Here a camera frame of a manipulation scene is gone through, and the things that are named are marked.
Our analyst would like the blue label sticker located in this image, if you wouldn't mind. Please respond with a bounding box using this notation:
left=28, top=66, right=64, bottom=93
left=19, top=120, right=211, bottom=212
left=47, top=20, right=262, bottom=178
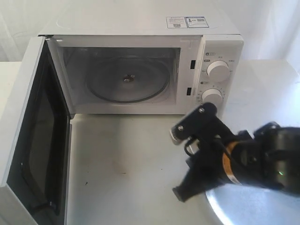
left=185, top=16, right=209, bottom=29

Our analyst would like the white microwave door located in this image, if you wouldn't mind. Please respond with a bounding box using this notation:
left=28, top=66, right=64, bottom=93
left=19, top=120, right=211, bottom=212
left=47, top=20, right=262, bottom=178
left=0, top=37, right=71, bottom=225

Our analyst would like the white control knob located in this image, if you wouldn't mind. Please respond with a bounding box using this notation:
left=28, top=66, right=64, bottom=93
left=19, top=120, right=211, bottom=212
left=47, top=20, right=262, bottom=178
left=202, top=89, right=223, bottom=105
left=207, top=60, right=230, bottom=82

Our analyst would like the white label sticker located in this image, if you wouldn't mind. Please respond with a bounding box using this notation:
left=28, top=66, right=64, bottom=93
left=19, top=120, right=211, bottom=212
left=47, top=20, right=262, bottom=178
left=166, top=16, right=188, bottom=29

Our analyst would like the glass microwave turntable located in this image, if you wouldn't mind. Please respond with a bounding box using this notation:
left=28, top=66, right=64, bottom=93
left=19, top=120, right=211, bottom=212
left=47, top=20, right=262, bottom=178
left=86, top=56, right=171, bottom=104

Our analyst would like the white microwave oven body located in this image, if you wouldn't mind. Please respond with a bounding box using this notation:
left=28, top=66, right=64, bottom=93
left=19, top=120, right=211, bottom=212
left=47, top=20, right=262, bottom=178
left=40, top=14, right=244, bottom=114

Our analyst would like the upper white control knob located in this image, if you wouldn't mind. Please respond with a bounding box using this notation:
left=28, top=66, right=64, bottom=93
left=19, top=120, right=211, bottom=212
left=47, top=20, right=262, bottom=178
left=207, top=60, right=230, bottom=82

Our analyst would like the round stainless steel tray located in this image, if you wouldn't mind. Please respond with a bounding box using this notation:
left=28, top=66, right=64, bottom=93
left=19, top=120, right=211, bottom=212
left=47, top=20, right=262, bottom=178
left=206, top=184, right=300, bottom=225

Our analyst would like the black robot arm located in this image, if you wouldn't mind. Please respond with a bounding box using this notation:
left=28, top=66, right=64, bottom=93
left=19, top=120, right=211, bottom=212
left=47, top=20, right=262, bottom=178
left=172, top=123, right=300, bottom=202

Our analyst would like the lower white control knob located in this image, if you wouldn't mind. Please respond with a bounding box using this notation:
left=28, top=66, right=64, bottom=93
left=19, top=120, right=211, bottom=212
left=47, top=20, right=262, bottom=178
left=202, top=89, right=223, bottom=105

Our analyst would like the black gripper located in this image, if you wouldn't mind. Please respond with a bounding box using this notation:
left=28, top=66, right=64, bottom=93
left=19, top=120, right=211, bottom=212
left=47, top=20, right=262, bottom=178
left=172, top=140, right=235, bottom=203

